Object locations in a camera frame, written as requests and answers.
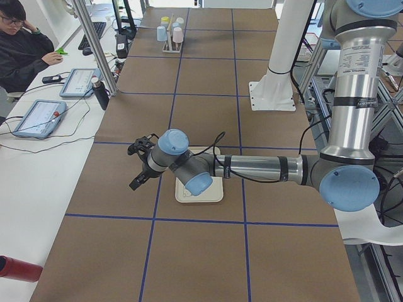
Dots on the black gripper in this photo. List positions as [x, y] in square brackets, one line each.
[144, 170]

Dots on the light blue cup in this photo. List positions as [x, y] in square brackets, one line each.
[161, 34]

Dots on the pink cup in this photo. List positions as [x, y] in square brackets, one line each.
[178, 35]

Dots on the grey cup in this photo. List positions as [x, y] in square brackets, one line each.
[176, 25]

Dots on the yellow cup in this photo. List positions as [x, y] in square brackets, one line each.
[165, 21]

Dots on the black water bottle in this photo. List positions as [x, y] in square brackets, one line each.
[100, 92]

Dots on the cream plastic tray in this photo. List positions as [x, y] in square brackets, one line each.
[205, 189]

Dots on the teach pendant far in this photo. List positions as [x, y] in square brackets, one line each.
[78, 83]

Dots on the teach pendant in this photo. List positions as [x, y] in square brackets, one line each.
[41, 119]
[78, 83]

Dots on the teach pendant near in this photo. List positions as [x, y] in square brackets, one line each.
[41, 119]

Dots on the black computer mouse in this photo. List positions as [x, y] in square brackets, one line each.
[87, 51]

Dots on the small black device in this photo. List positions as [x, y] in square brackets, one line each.
[51, 79]

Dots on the black monitor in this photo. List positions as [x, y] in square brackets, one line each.
[125, 24]

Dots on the seated person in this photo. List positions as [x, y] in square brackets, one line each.
[25, 50]

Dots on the red bottle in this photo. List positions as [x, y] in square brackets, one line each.
[19, 270]

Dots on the white chair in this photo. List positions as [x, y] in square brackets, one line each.
[361, 227]

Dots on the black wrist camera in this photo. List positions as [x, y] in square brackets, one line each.
[143, 144]

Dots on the white wire cup rack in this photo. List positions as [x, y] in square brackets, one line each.
[170, 46]

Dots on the green handled grabber tool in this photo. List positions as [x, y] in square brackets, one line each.
[61, 51]

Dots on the white pedestal column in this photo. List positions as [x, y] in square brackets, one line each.
[274, 91]

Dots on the aluminium frame post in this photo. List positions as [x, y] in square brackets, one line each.
[89, 31]

